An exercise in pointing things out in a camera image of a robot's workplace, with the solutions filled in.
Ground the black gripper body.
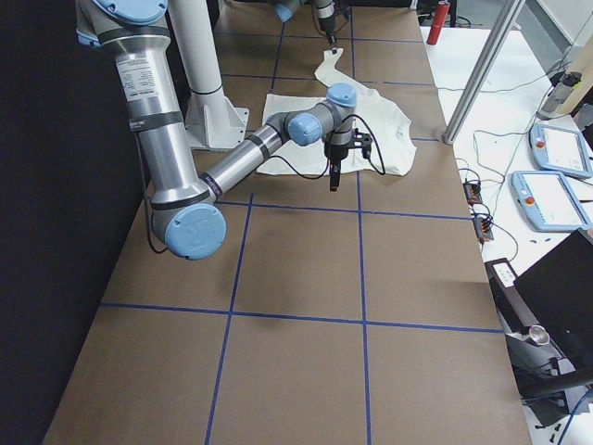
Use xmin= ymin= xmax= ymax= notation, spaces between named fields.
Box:
xmin=318 ymin=16 xmax=334 ymax=33
xmin=322 ymin=132 xmax=352 ymax=174

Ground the cream long-sleeve cat shirt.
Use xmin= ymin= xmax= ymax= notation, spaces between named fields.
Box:
xmin=256 ymin=46 xmax=418 ymax=178

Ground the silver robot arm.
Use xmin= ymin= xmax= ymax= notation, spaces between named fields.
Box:
xmin=75 ymin=1 xmax=357 ymax=260
xmin=270 ymin=0 xmax=337 ymax=54

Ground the red cylinder bottle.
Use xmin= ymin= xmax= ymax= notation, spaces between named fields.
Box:
xmin=426 ymin=0 xmax=450 ymax=45

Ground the far orange connector module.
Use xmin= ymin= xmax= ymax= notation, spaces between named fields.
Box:
xmin=462 ymin=180 xmax=483 ymax=205

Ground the near teach pendant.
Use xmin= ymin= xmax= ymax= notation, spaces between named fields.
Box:
xmin=511 ymin=171 xmax=592 ymax=233

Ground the teach pendant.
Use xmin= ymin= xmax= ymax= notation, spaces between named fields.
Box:
xmin=529 ymin=122 xmax=592 ymax=179
xmin=511 ymin=171 xmax=592 ymax=233

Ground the black box with white label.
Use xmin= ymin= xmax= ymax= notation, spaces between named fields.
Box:
xmin=485 ymin=258 xmax=539 ymax=332

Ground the far teach pendant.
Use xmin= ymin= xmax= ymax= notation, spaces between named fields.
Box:
xmin=529 ymin=122 xmax=592 ymax=179

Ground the clear water bottle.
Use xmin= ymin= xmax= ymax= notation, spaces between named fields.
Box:
xmin=537 ymin=71 xmax=582 ymax=120

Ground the black laptop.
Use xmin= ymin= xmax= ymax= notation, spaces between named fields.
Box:
xmin=514 ymin=229 xmax=593 ymax=367

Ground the steel cup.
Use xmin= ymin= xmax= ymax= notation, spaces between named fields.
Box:
xmin=525 ymin=324 xmax=550 ymax=347

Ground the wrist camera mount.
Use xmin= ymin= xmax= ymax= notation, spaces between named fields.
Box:
xmin=350 ymin=129 xmax=372 ymax=160

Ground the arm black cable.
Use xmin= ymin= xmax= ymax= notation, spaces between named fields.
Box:
xmin=268 ymin=114 xmax=388 ymax=181

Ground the aluminium frame post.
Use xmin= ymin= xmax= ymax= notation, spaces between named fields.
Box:
xmin=442 ymin=0 xmax=525 ymax=145

